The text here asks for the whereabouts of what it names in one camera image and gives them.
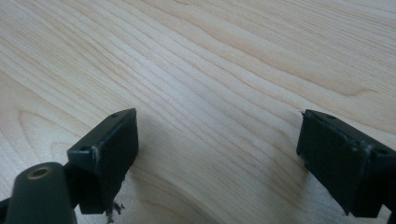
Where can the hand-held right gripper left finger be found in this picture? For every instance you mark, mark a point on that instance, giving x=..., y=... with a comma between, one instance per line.
x=106, y=155

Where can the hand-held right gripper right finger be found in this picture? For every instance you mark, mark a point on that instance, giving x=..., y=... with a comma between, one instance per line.
x=342, y=165

